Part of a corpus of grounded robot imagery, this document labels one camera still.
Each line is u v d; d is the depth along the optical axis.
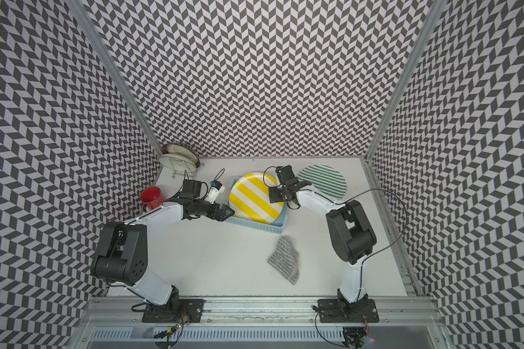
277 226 0.87
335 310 0.68
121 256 0.45
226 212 0.84
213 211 0.81
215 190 0.84
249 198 0.99
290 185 0.71
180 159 1.02
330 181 1.16
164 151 1.05
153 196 1.00
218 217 0.82
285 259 0.82
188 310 0.72
